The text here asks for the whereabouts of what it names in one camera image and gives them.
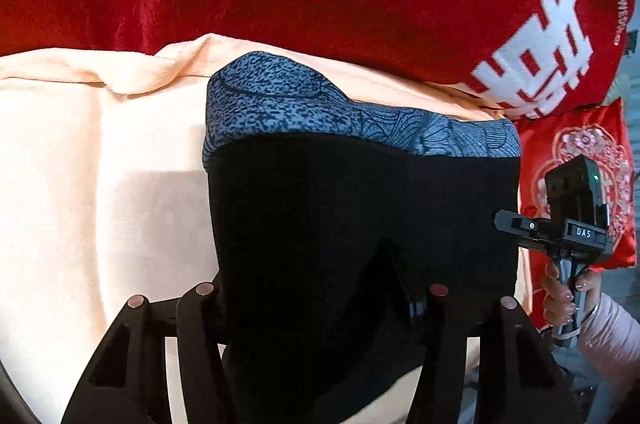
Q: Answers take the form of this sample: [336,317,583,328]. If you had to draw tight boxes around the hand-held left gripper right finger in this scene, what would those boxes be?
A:
[397,281,577,424]

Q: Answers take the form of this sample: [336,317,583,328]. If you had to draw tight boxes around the red embroidered cushion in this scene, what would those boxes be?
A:
[515,98,638,330]

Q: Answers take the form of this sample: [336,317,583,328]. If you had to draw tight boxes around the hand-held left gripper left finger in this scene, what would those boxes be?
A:
[60,271,236,424]

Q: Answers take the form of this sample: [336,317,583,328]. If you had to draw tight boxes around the person's right forearm pink sleeve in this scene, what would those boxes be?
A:
[575,291,640,386]

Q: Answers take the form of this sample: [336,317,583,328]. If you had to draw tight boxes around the person's right hand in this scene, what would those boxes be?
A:
[541,261,602,331]

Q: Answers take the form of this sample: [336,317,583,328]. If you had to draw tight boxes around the black pants with grey waistband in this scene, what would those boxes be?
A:
[201,51,523,424]

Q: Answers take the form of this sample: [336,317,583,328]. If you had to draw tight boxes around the red printed blanket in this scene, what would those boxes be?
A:
[0,0,636,121]

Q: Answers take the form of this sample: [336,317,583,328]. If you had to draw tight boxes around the cream bed sheet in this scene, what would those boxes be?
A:
[0,33,533,424]

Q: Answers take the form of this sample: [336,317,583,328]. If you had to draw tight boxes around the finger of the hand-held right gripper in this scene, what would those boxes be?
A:
[494,210,556,236]

